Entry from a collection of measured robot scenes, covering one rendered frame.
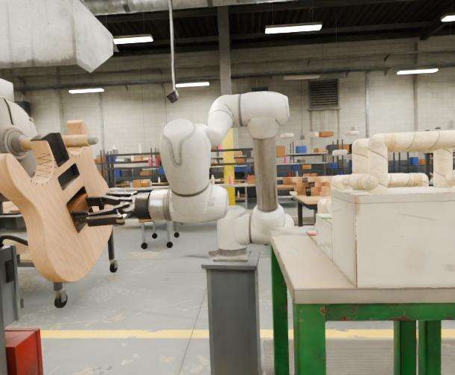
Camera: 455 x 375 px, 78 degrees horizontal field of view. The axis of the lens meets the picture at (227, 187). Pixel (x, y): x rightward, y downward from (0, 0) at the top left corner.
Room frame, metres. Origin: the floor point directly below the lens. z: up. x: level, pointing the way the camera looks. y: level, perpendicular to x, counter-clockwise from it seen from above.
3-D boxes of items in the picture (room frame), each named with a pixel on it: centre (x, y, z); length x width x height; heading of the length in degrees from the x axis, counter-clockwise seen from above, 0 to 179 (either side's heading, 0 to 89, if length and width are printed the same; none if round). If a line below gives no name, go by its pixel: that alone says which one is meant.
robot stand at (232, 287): (1.48, -0.02, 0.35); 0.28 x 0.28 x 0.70; 79
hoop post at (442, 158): (0.59, -0.46, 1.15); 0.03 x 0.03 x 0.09
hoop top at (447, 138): (0.51, -0.37, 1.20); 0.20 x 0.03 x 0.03; 85
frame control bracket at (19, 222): (0.95, 0.67, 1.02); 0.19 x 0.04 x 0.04; 176
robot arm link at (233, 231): (1.47, -0.03, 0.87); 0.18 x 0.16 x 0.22; 79
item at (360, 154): (0.60, -0.29, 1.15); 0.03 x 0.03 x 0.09
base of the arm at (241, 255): (1.48, 0.00, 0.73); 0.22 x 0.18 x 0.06; 79
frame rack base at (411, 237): (0.56, -0.37, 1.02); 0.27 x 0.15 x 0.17; 86
